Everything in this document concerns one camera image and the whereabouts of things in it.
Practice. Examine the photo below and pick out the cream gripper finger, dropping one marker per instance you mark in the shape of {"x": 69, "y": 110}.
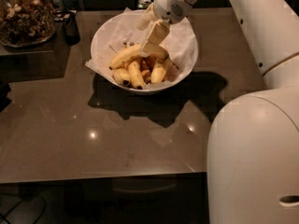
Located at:
{"x": 157, "y": 33}
{"x": 146, "y": 18}

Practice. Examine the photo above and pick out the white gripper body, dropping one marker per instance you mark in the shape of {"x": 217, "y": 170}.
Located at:
{"x": 168, "y": 4}

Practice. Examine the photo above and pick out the large top banana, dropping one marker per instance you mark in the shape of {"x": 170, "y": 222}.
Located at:
{"x": 137, "y": 50}

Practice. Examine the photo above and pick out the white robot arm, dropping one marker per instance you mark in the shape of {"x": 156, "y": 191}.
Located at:
{"x": 252, "y": 161}

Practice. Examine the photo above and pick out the white bowl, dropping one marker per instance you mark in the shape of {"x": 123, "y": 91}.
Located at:
{"x": 102, "y": 38}

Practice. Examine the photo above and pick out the orange-brown banana in middle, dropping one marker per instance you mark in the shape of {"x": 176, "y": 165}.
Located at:
{"x": 146, "y": 67}

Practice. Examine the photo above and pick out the small banana front right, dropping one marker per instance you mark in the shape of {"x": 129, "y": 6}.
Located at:
{"x": 158, "y": 72}

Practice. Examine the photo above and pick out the small banana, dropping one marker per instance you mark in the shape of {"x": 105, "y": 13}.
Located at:
{"x": 121, "y": 77}
{"x": 158, "y": 72}
{"x": 137, "y": 81}

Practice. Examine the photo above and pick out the small banana front middle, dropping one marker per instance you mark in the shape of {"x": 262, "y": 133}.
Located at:
{"x": 137, "y": 81}

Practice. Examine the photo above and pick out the small banana front left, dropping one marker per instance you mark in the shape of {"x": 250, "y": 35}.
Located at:
{"x": 121, "y": 77}

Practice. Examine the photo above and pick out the white paper liner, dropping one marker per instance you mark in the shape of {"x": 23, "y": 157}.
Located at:
{"x": 183, "y": 44}

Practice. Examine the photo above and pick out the dark tray under jar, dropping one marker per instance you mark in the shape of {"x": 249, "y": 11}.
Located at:
{"x": 44, "y": 61}

